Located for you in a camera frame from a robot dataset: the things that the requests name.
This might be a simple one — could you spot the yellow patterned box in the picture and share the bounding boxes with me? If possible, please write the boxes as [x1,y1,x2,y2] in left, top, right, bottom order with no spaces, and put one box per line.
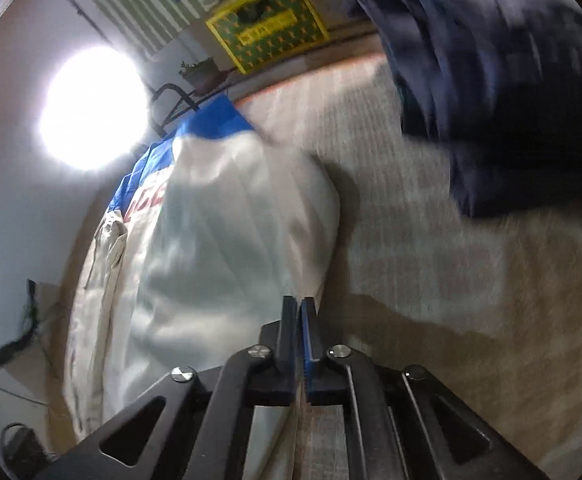
[205,0,331,75]

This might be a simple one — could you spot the black folding stand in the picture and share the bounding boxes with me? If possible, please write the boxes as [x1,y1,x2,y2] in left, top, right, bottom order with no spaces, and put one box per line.
[0,280,39,373]

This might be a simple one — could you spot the green striped wall hanging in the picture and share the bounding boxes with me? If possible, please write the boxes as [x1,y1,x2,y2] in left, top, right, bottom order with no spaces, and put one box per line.
[83,0,232,56]

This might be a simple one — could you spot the white and blue jacket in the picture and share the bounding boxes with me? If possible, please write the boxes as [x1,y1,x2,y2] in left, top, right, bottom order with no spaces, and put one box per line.
[63,92,342,480]

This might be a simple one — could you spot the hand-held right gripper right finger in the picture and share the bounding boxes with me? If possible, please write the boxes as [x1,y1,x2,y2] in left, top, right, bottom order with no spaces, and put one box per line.
[299,297,547,480]

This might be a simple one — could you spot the navy puffer jacket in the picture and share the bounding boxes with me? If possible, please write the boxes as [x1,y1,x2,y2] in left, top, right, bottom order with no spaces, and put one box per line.
[331,0,582,220]

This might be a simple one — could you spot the checked cloth covered table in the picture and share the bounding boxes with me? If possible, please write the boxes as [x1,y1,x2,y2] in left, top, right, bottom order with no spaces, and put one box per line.
[231,55,582,480]

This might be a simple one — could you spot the small potted plant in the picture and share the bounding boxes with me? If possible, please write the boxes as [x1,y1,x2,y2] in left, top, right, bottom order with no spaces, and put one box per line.
[178,57,220,93]

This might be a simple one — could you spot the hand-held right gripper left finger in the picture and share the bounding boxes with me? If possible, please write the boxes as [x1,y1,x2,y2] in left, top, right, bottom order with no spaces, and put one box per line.
[36,296,299,480]

